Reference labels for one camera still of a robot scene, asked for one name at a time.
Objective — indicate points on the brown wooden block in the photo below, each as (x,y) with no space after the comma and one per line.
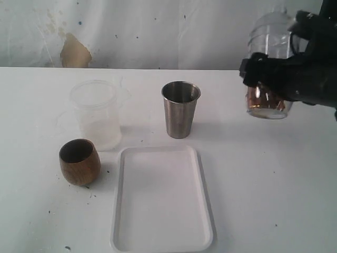
(261,98)

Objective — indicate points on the clear dome lid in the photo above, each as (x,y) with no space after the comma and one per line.
(270,34)

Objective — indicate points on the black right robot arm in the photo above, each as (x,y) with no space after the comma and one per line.
(297,45)

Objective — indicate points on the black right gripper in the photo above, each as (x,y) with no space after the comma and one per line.
(310,76)

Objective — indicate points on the stainless steel cup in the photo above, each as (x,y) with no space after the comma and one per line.
(180,100)

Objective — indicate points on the translucent plastic jar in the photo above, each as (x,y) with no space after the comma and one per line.
(95,106)

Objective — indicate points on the brown wooden cup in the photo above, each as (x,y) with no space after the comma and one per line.
(79,161)

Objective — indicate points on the white rectangular tray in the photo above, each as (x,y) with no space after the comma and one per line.
(160,201)

